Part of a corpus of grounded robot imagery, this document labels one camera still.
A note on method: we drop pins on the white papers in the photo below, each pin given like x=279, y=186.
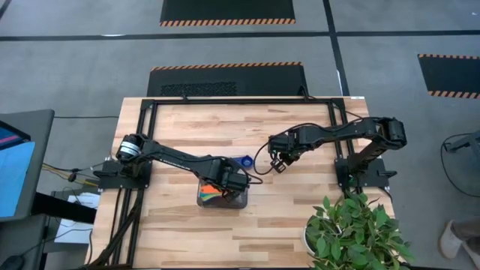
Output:
x=80, y=225

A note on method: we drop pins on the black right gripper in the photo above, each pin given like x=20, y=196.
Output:
x=285, y=144

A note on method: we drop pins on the black mat with hazard stripes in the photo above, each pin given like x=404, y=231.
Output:
x=225, y=80
x=225, y=11
x=450, y=75

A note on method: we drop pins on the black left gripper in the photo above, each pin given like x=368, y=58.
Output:
x=228, y=174

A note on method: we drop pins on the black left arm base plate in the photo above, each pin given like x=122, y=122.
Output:
x=108, y=180

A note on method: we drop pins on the white plant pot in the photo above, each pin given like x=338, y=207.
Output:
x=305, y=242

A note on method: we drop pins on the green leafy plant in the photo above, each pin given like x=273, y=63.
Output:
x=352, y=228

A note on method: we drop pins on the black aluminium table frame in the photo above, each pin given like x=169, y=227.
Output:
x=243, y=101

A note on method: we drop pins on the black bar under desk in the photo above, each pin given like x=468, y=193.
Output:
x=63, y=210

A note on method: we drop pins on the grey plastic basket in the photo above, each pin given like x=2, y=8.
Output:
x=236, y=203

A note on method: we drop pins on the grey desk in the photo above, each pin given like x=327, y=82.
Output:
x=43, y=150

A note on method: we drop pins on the dark framed tablet screen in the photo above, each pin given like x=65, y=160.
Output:
x=7, y=137

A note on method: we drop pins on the blue panel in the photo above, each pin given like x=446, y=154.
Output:
x=15, y=180

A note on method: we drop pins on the small navy measuring cup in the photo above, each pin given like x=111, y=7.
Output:
x=246, y=161

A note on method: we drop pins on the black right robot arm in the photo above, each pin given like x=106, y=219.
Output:
x=356, y=131

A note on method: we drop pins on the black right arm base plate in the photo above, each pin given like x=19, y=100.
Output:
x=375, y=178

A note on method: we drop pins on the light blue measuring cup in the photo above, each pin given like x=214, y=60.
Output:
x=208, y=201

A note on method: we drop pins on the black chair base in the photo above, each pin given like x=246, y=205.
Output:
x=463, y=142

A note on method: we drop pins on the black computer mouse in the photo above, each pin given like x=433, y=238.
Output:
x=11, y=262

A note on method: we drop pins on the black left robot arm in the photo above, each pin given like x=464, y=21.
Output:
x=176, y=161

